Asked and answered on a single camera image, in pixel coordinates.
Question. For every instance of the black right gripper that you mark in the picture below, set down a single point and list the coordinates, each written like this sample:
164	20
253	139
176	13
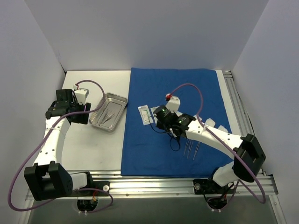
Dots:
160	116

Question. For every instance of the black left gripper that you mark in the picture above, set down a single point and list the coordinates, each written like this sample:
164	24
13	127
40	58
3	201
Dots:
82	113

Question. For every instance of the stainless steel tray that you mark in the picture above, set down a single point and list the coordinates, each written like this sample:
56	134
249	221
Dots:
113	102

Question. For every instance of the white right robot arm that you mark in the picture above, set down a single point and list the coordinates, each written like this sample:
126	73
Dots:
245	151

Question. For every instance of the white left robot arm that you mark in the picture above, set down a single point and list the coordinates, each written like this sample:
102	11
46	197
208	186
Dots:
46	178

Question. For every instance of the blue surgical drape cloth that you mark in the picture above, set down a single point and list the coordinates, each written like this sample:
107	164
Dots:
147	151

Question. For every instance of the left suture packet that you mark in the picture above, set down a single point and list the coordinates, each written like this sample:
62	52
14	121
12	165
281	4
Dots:
145	115

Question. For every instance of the white gauze pad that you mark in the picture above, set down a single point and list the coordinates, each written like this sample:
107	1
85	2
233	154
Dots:
222	128
210	122

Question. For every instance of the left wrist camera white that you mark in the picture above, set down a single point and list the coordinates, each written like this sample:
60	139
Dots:
81	95

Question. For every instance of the aluminium front rail frame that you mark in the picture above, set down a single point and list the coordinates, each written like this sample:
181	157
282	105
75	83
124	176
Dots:
149	200

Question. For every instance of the aluminium rail frame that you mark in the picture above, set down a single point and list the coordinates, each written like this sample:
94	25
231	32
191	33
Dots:
242	118
149	200

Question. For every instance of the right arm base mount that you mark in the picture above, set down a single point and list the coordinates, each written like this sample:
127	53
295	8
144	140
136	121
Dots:
215	196

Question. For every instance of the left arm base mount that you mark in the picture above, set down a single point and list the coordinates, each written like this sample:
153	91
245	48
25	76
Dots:
94	192

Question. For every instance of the aluminium right rail frame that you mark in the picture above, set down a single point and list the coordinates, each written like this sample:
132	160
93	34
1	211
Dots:
242	118

